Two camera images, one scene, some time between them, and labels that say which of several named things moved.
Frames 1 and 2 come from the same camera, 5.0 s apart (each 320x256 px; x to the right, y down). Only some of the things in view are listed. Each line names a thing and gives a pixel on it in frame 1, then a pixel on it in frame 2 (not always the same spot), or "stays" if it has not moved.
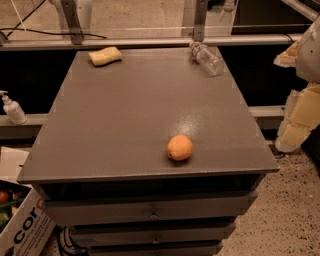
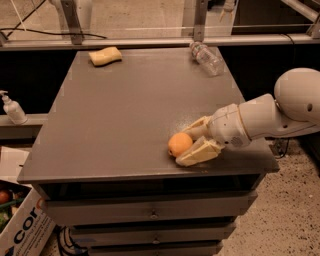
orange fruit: (179, 147) stays
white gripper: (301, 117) -> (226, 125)
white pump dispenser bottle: (13, 110) stays
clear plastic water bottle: (208, 60) stays
